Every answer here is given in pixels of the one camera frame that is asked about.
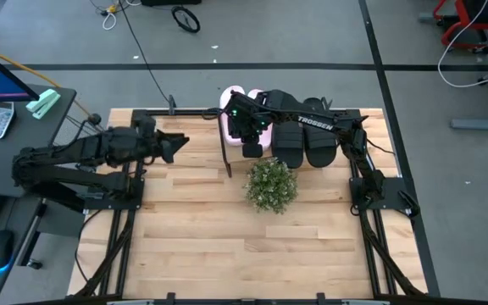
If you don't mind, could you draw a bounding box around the mint green stapler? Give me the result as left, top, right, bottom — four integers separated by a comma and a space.
25, 88, 62, 120

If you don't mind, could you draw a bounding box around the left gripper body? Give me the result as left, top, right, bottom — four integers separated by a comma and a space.
136, 114, 164, 161

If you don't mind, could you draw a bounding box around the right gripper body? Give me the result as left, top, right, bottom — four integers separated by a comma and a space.
225, 90, 273, 145

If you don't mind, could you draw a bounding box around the thin black cable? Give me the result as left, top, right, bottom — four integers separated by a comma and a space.
118, 0, 175, 107

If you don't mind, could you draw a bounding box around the black cable ring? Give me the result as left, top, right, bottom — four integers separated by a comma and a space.
171, 4, 202, 34

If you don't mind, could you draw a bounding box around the white and yellow cable bundle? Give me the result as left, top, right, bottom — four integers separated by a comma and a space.
89, 0, 143, 31

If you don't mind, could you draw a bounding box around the green plant in black pot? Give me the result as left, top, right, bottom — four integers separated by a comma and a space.
243, 156, 300, 215

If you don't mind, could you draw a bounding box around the black computer mouse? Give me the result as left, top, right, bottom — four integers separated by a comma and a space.
0, 229, 16, 272

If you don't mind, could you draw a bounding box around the black rubber slide sandal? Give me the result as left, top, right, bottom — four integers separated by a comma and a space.
271, 90, 305, 169
302, 97, 339, 169

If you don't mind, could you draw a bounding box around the red and black cart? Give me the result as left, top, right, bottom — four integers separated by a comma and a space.
417, 0, 488, 55

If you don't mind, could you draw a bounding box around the pink rubber slide sandal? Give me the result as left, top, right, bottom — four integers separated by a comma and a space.
219, 85, 247, 147
246, 87, 274, 148

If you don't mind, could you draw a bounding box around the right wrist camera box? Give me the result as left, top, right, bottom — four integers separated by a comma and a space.
241, 142, 264, 159

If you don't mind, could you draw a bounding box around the black metal table frame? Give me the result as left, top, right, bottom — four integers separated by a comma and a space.
74, 108, 430, 305

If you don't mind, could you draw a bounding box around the grey metal stand base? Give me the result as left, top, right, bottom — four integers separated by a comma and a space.
449, 65, 488, 132

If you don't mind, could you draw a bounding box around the white floor cable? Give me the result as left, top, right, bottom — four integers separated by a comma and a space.
437, 0, 488, 89

